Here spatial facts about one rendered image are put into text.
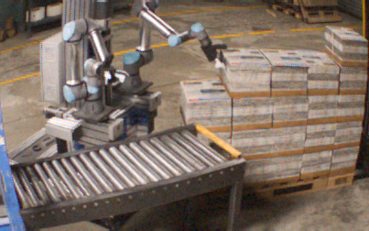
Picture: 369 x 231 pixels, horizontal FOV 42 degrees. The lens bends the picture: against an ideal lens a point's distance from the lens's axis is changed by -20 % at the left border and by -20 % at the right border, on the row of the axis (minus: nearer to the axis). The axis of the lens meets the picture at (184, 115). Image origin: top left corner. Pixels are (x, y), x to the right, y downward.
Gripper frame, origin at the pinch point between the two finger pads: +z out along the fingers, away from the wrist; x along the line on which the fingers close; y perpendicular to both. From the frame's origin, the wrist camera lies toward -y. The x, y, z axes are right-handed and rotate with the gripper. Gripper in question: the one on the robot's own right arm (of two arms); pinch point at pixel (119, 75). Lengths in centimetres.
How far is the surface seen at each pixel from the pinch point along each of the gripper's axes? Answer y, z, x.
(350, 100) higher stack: 20, 36, -182
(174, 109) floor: 100, -178, -186
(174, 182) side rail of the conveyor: 43, 42, -9
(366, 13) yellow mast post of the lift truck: -52, 16, -235
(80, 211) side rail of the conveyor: 55, 34, 43
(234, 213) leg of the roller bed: 71, 48, -51
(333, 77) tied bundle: 4, 27, -163
